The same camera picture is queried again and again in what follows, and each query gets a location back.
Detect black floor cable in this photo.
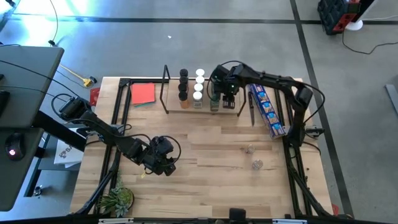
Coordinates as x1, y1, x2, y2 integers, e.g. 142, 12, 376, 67
48, 0, 60, 46
341, 29, 398, 55

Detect black computer mouse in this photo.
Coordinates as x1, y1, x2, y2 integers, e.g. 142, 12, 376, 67
5, 133, 25, 161

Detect black red tool crate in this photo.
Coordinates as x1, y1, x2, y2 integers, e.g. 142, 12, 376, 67
317, 0, 363, 35

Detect yellow power plug cable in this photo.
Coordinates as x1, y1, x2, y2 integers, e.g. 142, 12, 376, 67
58, 63, 94, 88

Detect wooden shelf riser black legs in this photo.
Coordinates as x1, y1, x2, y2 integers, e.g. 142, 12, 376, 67
159, 64, 248, 118

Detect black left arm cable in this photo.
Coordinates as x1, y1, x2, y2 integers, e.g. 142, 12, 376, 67
124, 133, 182, 169

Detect succulent plant in black pot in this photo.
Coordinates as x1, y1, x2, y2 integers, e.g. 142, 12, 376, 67
98, 179, 136, 218

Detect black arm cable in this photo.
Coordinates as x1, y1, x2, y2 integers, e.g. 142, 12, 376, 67
206, 60, 249, 102
124, 133, 182, 169

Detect orange spice jar SPICES 3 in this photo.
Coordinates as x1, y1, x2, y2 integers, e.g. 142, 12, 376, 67
178, 91, 190, 110

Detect red folder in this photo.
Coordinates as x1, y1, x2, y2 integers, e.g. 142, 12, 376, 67
130, 82, 156, 106

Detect green lid herb jar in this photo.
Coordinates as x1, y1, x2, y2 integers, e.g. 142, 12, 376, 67
210, 91, 221, 112

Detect grey desk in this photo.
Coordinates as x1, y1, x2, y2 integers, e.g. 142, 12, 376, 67
0, 45, 65, 212

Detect white paper with logo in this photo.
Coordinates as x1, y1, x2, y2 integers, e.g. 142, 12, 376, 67
53, 129, 85, 169

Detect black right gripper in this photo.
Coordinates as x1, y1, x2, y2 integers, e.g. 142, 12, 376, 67
211, 64, 242, 110

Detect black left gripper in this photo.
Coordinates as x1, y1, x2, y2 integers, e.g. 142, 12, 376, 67
146, 147, 177, 177

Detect white fan stand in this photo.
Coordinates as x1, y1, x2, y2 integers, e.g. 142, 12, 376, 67
345, 0, 379, 31

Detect black box device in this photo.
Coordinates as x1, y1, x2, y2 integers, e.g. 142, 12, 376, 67
229, 208, 248, 224

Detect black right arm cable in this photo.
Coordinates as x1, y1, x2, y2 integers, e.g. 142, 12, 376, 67
206, 60, 249, 102

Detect blue plastic wrap box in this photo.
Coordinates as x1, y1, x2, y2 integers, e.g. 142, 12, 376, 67
249, 82, 287, 139

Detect black metal rig frame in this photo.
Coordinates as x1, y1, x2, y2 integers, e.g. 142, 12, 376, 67
70, 76, 346, 224

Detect silver bracket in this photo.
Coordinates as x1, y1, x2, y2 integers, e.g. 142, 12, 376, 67
98, 217, 134, 224
272, 218, 308, 224

